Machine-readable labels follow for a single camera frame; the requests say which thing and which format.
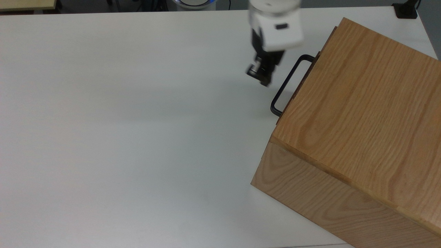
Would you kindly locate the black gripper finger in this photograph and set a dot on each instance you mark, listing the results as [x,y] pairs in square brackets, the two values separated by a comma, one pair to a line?
[254,69]
[270,67]

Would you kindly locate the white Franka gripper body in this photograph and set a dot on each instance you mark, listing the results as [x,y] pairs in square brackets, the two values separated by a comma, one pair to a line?
[280,32]

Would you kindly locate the light wooden drawer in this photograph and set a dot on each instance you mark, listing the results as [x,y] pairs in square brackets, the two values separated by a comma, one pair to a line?
[291,100]

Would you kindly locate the light wooden drawer cabinet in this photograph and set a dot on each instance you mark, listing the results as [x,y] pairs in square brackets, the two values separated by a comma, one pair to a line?
[361,120]

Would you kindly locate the black table clamp base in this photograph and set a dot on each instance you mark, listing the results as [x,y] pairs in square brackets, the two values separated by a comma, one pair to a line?
[406,9]

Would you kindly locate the light wooden desk top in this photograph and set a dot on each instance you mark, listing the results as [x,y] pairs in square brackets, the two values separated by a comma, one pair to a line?
[26,4]

